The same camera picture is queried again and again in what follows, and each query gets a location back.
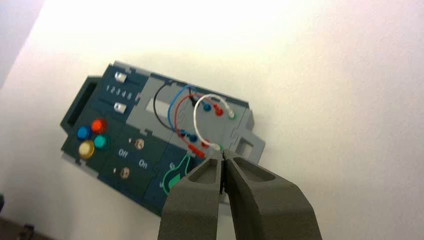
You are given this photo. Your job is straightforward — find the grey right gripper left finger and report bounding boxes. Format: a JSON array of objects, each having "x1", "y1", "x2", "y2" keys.
[{"x1": 157, "y1": 157, "x2": 223, "y2": 240}]

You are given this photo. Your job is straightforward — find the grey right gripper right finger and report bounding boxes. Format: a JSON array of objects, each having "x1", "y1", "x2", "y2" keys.
[{"x1": 222, "y1": 149, "x2": 324, "y2": 240}]

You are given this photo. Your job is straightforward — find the red jumper wire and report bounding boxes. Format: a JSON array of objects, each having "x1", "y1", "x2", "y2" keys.
[{"x1": 174, "y1": 93, "x2": 224, "y2": 159}]

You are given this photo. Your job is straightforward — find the green rotary knob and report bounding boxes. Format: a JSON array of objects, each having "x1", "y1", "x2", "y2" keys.
[{"x1": 162, "y1": 153, "x2": 192, "y2": 196}]

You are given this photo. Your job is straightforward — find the blue grey task box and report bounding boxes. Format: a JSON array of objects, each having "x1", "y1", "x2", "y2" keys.
[{"x1": 59, "y1": 60, "x2": 266, "y2": 218}]

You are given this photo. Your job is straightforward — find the teal push button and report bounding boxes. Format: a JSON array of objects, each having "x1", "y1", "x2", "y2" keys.
[{"x1": 93, "y1": 134, "x2": 110, "y2": 151}]

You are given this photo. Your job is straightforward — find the yellow push button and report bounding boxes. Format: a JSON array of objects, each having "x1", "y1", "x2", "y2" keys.
[{"x1": 78, "y1": 140, "x2": 96, "y2": 161}]

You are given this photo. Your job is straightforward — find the red push button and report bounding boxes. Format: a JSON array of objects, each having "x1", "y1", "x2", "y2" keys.
[{"x1": 90, "y1": 118, "x2": 109, "y2": 135}]

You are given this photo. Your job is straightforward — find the blue push button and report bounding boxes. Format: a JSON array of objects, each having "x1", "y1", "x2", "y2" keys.
[{"x1": 76, "y1": 125, "x2": 93, "y2": 141}]

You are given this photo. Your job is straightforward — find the metal toggle switch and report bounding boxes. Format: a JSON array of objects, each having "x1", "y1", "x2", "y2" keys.
[
  {"x1": 112, "y1": 167, "x2": 131, "y2": 180},
  {"x1": 128, "y1": 137, "x2": 146, "y2": 150}
]

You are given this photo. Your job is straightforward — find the white jumper wire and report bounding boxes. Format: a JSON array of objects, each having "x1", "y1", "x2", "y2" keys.
[{"x1": 193, "y1": 93, "x2": 237, "y2": 153}]

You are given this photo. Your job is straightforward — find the blue jumper wire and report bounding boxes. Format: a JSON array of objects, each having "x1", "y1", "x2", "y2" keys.
[{"x1": 167, "y1": 85, "x2": 213, "y2": 143}]

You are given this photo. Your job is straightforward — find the black jumper wire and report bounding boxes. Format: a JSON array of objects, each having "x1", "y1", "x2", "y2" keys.
[{"x1": 153, "y1": 81, "x2": 200, "y2": 137}]

